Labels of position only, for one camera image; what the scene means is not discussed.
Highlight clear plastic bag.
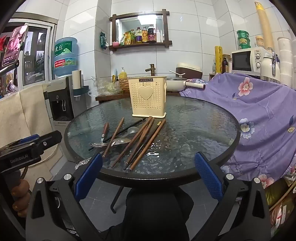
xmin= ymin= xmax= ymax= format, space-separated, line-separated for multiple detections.
xmin=89 ymin=77 xmax=123 ymax=96

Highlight smartphone on mount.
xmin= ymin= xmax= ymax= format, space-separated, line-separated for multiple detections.
xmin=2 ymin=24 xmax=29 ymax=67

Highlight large metal spoon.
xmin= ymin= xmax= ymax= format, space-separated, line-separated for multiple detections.
xmin=75 ymin=138 xmax=132 ymax=170

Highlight wooden framed mirror shelf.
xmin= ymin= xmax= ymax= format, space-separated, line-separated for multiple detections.
xmin=109 ymin=9 xmax=173 ymax=53

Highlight white microwave oven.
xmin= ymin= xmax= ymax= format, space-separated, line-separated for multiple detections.
xmin=231 ymin=47 xmax=266 ymax=75

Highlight blue water jug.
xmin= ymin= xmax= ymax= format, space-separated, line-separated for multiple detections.
xmin=54 ymin=37 xmax=78 ymax=78

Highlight grey water dispenser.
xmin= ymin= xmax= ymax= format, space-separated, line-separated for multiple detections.
xmin=43 ymin=76 xmax=88 ymax=127

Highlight wood-handled metal spoon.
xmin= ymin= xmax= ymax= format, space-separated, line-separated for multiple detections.
xmin=90 ymin=122 xmax=110 ymax=147

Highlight green hanging packet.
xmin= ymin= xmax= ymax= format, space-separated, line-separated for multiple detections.
xmin=100 ymin=31 xmax=109 ymax=49

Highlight tall stack of tan cups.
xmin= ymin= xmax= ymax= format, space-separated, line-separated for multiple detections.
xmin=254 ymin=1 xmax=274 ymax=50

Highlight person's left hand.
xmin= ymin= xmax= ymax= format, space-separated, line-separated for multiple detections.
xmin=11 ymin=179 xmax=31 ymax=218

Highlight olive floral bag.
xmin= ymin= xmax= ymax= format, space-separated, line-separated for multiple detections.
xmin=264 ymin=169 xmax=296 ymax=234

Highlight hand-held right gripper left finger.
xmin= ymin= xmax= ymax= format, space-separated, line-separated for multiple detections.
xmin=25 ymin=152 xmax=104 ymax=241

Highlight aluminium sliding window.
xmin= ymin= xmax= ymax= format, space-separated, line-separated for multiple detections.
xmin=0 ymin=17 xmax=58 ymax=99

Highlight yellow roll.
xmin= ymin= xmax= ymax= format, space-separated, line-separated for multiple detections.
xmin=215 ymin=46 xmax=223 ymax=74

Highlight purple floral cloth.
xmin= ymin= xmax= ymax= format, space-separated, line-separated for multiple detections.
xmin=179 ymin=72 xmax=296 ymax=186

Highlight dark soy sauce bottle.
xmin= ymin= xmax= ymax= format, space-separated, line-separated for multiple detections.
xmin=147 ymin=24 xmax=157 ymax=43

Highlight white pot with lid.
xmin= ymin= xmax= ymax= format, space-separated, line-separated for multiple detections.
xmin=166 ymin=76 xmax=189 ymax=92

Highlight brown and cream rice cooker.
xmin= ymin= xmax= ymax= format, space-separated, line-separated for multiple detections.
xmin=176 ymin=63 xmax=203 ymax=80

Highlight stack of white paper tubs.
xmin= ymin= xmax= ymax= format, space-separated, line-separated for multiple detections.
xmin=277 ymin=37 xmax=292 ymax=85

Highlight teal cup holder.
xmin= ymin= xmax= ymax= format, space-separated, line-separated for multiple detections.
xmin=73 ymin=85 xmax=90 ymax=96

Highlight woven-look sink basin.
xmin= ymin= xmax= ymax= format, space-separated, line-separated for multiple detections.
xmin=119 ymin=77 xmax=130 ymax=92

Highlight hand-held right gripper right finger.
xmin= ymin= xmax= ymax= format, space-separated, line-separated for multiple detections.
xmin=192 ymin=152 xmax=271 ymax=241

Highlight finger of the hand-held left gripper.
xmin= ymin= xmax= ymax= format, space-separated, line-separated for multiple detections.
xmin=30 ymin=130 xmax=62 ymax=153
xmin=14 ymin=134 xmax=40 ymax=145

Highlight black metal table leg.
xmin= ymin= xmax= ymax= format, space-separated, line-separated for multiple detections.
xmin=110 ymin=185 xmax=126 ymax=214

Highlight person's black trousers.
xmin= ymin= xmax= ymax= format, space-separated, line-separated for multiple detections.
xmin=102 ymin=188 xmax=195 ymax=241

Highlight beige cloth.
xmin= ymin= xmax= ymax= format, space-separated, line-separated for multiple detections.
xmin=0 ymin=85 xmax=55 ymax=183

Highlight wooden counter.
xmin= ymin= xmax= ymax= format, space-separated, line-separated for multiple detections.
xmin=95 ymin=91 xmax=181 ymax=105

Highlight white kettle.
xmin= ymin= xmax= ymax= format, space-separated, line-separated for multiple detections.
xmin=260 ymin=47 xmax=281 ymax=82

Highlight white paper cup tube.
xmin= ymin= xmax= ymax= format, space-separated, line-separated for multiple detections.
xmin=72 ymin=70 xmax=82 ymax=90

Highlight bronze faucet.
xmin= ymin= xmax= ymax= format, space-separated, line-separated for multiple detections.
xmin=145 ymin=64 xmax=156 ymax=77

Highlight cream plastic utensil holder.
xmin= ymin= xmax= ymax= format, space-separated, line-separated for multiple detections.
xmin=128 ymin=75 xmax=167 ymax=117

